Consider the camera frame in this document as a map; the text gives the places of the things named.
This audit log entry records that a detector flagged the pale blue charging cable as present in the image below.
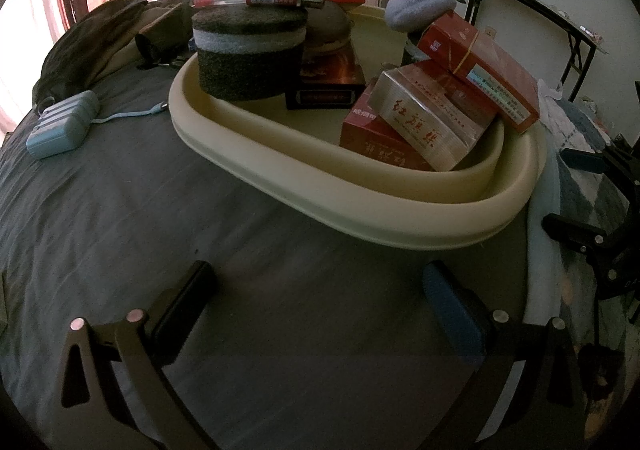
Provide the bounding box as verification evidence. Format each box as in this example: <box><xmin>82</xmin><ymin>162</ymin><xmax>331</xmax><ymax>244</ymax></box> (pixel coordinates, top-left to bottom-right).
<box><xmin>92</xmin><ymin>101</ymin><xmax>171</xmax><ymax>127</ymax></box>

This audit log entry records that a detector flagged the brown domed object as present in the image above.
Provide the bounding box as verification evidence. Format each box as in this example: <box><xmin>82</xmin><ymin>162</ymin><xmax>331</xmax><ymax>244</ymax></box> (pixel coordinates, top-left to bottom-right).
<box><xmin>304</xmin><ymin>0</ymin><xmax>353</xmax><ymax>54</ymax></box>

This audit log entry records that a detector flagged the patchwork grey blue blanket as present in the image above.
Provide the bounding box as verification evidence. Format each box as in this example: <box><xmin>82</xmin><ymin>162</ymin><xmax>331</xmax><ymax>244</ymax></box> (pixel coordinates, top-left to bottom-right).
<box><xmin>522</xmin><ymin>78</ymin><xmax>640</xmax><ymax>331</ymax></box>

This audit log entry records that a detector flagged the dark green clothing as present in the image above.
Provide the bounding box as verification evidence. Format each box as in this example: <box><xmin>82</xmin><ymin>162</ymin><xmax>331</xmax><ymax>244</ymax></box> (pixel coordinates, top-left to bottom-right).
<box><xmin>32</xmin><ymin>0</ymin><xmax>199</xmax><ymax>99</ymax></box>

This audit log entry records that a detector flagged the red carton with rubber band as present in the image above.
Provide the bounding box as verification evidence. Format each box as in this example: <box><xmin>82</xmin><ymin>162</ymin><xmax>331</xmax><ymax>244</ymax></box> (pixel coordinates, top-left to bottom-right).
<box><xmin>416</xmin><ymin>10</ymin><xmax>542</xmax><ymax>135</ymax></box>

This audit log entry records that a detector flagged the pale blue power bank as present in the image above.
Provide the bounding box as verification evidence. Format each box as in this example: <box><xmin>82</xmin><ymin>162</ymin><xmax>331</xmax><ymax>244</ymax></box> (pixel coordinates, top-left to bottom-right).
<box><xmin>26</xmin><ymin>90</ymin><xmax>101</xmax><ymax>160</ymax></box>

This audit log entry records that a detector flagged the silver red carton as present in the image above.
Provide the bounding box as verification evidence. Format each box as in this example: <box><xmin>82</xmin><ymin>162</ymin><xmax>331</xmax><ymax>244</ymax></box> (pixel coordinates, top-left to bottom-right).
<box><xmin>367</xmin><ymin>60</ymin><xmax>499</xmax><ymax>172</ymax></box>

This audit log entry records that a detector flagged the plain red carton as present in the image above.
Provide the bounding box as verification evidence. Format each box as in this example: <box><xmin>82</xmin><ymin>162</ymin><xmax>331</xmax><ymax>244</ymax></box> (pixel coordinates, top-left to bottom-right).
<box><xmin>339</xmin><ymin>83</ymin><xmax>437</xmax><ymax>172</ymax></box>

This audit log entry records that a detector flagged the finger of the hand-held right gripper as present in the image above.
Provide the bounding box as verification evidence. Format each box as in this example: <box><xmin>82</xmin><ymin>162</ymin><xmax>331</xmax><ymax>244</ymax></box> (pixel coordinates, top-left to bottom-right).
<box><xmin>559</xmin><ymin>134</ymin><xmax>640</xmax><ymax>181</ymax></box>
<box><xmin>542</xmin><ymin>211</ymin><xmax>626</xmax><ymax>277</ymax></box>

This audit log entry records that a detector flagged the grey round foam pad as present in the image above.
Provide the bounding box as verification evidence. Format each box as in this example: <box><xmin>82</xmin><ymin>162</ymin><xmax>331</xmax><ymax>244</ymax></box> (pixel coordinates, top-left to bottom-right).
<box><xmin>384</xmin><ymin>0</ymin><xmax>459</xmax><ymax>33</ymax></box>

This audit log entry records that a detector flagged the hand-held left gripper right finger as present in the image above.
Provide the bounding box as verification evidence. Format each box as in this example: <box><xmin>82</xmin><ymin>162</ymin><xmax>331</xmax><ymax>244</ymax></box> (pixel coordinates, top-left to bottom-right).
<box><xmin>422</xmin><ymin>260</ymin><xmax>585</xmax><ymax>450</ymax></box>

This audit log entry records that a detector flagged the black foam cylinder grey band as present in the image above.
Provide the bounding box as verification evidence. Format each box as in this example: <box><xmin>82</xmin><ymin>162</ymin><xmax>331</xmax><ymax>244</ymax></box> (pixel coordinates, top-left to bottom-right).
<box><xmin>191</xmin><ymin>5</ymin><xmax>309</xmax><ymax>102</ymax></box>

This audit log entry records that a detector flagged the grey bed sheet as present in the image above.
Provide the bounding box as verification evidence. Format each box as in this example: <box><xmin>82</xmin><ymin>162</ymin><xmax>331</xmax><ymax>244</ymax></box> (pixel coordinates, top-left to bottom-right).
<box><xmin>0</xmin><ymin>64</ymin><xmax>542</xmax><ymax>450</ymax></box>

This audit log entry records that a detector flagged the row of small packets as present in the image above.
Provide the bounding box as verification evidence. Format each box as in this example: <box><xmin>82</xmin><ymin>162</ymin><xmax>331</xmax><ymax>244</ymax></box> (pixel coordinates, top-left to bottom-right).
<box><xmin>560</xmin><ymin>10</ymin><xmax>607</xmax><ymax>44</ymax></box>

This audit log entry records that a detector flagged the cream plastic basin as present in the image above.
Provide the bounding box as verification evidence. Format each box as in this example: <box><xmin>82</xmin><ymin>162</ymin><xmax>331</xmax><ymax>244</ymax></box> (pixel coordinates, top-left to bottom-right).
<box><xmin>168</xmin><ymin>4</ymin><xmax>549</xmax><ymax>251</ymax></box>

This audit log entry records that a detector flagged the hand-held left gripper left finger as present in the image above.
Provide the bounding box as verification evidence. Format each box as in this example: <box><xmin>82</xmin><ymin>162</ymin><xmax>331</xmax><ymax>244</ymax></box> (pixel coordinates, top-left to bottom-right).
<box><xmin>52</xmin><ymin>260</ymin><xmax>221</xmax><ymax>450</ymax></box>

